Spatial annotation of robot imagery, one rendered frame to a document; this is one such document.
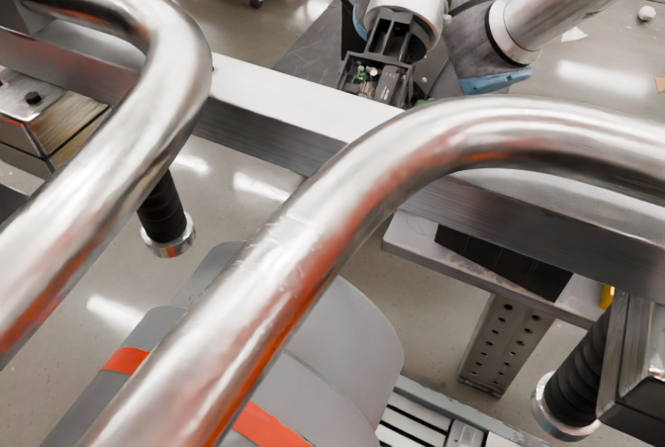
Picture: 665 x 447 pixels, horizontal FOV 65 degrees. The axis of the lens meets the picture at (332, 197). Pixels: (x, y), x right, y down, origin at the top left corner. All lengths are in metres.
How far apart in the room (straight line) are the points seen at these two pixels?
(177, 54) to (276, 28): 1.99
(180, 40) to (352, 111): 0.07
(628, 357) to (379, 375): 0.11
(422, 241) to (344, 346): 0.61
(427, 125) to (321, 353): 0.12
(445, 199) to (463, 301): 1.12
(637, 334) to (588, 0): 0.87
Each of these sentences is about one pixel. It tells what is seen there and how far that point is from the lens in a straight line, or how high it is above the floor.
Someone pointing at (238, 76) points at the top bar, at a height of 0.98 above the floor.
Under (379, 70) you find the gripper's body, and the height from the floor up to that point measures 0.80.
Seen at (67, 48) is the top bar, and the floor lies 0.98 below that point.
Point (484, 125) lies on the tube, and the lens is 0.18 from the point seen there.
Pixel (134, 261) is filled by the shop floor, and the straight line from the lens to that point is 1.44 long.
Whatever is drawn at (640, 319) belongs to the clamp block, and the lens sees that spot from 0.24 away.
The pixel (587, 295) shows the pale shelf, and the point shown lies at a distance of 0.86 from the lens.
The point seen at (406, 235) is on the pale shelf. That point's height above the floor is 0.45.
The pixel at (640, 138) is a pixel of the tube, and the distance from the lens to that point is 0.19.
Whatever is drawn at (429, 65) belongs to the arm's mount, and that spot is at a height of 0.34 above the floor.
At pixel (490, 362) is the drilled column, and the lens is 1.11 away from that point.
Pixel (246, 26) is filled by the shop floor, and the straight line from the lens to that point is 2.22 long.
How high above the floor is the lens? 1.12
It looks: 49 degrees down
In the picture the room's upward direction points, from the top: straight up
